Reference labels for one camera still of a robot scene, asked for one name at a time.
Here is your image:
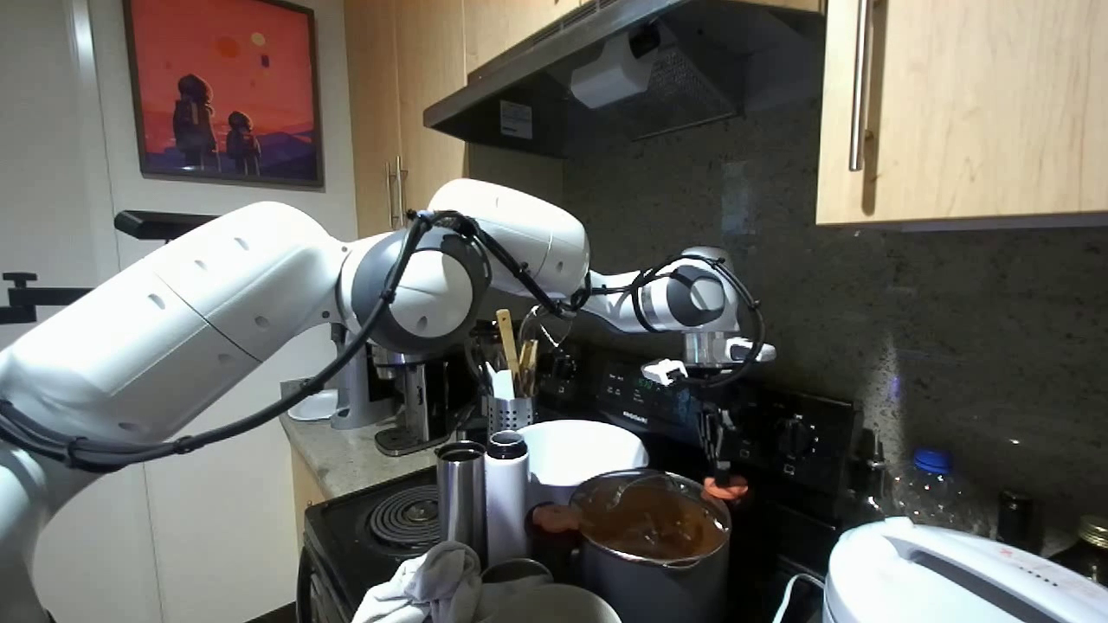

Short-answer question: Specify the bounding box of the steel perforated utensil holder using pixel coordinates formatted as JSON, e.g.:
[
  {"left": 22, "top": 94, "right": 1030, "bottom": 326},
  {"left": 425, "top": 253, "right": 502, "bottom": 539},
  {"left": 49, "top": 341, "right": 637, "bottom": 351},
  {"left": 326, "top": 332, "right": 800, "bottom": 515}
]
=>
[{"left": 480, "top": 387, "right": 540, "bottom": 436}]

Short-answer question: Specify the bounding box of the black mount bracket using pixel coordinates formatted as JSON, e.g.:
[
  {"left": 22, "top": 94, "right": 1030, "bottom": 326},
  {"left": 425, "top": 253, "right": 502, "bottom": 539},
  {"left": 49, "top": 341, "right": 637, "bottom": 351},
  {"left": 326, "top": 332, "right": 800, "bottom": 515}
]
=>
[
  {"left": 0, "top": 271, "right": 96, "bottom": 326},
  {"left": 109, "top": 208, "right": 221, "bottom": 241}
]

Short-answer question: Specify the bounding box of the silver cabinet handle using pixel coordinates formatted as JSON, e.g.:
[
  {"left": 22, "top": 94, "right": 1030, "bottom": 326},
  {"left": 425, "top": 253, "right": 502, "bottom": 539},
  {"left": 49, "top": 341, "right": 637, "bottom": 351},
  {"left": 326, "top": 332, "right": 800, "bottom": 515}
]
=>
[{"left": 845, "top": 0, "right": 878, "bottom": 177}]

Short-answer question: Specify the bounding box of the wooden handled white spatula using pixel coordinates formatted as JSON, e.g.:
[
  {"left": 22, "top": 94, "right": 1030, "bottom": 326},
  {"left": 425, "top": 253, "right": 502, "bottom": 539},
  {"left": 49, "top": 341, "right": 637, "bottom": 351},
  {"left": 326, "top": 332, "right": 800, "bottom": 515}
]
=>
[{"left": 480, "top": 306, "right": 523, "bottom": 406}]

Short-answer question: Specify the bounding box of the black coil burner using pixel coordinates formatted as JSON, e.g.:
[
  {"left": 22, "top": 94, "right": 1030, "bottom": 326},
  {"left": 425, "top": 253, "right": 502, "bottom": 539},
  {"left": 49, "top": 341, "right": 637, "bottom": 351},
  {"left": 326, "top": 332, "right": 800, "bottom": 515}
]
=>
[{"left": 365, "top": 482, "right": 445, "bottom": 551}]

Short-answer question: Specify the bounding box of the wooden spoon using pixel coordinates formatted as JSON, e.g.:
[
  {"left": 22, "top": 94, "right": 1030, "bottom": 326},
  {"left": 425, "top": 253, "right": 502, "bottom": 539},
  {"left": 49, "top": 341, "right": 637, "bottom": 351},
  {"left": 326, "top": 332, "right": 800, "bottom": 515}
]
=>
[{"left": 515, "top": 335, "right": 540, "bottom": 394}]

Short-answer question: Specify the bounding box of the large white bowl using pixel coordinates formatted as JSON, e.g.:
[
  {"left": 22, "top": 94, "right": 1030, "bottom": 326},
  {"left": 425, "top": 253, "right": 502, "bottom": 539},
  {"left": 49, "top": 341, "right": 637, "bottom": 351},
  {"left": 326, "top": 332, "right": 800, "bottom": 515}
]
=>
[{"left": 512, "top": 416, "right": 654, "bottom": 495}]

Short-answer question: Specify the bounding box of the white cloth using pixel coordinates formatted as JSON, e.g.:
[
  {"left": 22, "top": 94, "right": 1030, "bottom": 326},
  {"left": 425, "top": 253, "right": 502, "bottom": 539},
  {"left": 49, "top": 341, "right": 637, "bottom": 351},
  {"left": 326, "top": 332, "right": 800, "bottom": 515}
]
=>
[{"left": 350, "top": 538, "right": 487, "bottom": 623}]

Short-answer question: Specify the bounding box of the glass pot lid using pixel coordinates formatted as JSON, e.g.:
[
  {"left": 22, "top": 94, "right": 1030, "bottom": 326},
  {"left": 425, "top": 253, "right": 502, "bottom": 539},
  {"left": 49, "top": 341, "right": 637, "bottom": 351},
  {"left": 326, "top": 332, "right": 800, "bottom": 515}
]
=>
[{"left": 570, "top": 469, "right": 734, "bottom": 569}]

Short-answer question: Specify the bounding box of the black electric stove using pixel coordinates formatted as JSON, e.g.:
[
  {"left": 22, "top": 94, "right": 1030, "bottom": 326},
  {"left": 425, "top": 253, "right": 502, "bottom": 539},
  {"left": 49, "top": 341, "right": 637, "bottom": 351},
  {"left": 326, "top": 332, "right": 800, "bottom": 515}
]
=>
[{"left": 294, "top": 351, "right": 861, "bottom": 623}]

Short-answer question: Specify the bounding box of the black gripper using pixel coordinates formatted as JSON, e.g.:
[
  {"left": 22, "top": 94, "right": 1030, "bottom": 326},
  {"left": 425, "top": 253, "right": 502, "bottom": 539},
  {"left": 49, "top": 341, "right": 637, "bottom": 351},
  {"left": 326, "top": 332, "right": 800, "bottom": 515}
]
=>
[{"left": 692, "top": 386, "right": 749, "bottom": 477}]

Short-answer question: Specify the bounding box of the orange framed painting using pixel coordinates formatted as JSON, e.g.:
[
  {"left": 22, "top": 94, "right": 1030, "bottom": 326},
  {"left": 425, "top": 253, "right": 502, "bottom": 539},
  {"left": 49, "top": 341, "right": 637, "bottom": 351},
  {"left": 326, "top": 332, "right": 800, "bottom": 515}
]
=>
[{"left": 119, "top": 0, "right": 326, "bottom": 191}]

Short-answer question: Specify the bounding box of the wooden wall cabinet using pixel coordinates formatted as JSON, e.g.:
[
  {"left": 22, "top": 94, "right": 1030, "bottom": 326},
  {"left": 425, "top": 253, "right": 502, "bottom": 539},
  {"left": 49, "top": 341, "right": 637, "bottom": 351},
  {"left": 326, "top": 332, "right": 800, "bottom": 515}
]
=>
[
  {"left": 811, "top": 0, "right": 1108, "bottom": 231},
  {"left": 338, "top": 0, "right": 580, "bottom": 236}
]

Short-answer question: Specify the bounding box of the dark range hood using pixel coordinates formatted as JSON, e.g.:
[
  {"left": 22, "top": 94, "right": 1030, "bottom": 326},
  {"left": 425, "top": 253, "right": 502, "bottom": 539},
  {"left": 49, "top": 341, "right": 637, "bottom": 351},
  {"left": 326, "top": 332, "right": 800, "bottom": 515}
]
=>
[{"left": 420, "top": 0, "right": 827, "bottom": 161}]

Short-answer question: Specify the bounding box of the black steel kitchen appliance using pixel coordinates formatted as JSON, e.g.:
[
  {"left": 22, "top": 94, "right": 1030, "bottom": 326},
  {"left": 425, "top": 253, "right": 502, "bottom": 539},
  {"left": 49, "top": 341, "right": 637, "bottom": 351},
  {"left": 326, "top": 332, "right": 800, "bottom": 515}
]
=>
[{"left": 326, "top": 322, "right": 445, "bottom": 456}]

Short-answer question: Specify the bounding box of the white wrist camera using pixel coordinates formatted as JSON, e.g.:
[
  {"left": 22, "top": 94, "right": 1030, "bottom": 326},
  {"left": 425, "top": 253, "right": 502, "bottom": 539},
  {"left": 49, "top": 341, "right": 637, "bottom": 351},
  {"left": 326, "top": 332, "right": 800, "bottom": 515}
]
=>
[{"left": 637, "top": 356, "right": 695, "bottom": 390}]

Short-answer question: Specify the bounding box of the steel tumbler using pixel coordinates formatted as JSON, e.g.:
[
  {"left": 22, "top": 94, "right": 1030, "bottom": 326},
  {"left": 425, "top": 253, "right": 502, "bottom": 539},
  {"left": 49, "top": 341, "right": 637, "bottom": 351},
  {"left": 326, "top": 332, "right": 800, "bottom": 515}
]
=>
[{"left": 434, "top": 440, "right": 487, "bottom": 551}]

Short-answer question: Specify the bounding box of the steel bowl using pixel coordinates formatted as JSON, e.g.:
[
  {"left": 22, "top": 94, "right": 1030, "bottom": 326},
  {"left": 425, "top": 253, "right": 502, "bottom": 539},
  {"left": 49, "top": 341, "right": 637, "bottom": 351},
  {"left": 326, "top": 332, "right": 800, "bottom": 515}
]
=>
[{"left": 479, "top": 553, "right": 557, "bottom": 591}]

